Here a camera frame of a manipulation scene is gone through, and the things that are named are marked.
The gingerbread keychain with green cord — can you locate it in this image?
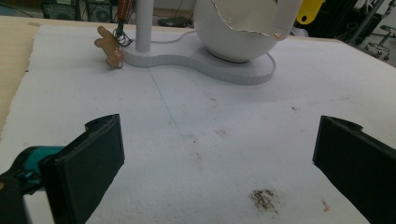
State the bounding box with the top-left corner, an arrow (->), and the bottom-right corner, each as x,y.
93,0 -> 135,70

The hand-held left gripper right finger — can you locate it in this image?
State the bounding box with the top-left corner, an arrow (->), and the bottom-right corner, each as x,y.
312,115 -> 396,224

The colourful key tag bunch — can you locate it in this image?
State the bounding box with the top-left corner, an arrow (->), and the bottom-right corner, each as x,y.
295,0 -> 326,25

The black flat device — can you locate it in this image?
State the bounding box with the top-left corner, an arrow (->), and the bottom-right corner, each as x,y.
157,15 -> 192,29

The white eggshell-shaped bowl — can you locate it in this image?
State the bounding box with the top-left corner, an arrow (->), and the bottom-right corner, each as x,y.
192,0 -> 304,63

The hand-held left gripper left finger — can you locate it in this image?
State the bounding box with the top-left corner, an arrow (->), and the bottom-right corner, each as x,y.
12,113 -> 126,224

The white stand with pole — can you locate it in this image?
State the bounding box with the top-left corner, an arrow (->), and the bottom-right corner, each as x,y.
119,0 -> 276,86

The black computer tower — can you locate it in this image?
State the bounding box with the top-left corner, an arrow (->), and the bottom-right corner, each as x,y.
85,0 -> 119,23
41,0 -> 81,21

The white foam mat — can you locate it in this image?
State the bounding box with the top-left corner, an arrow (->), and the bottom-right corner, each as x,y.
0,24 -> 396,224

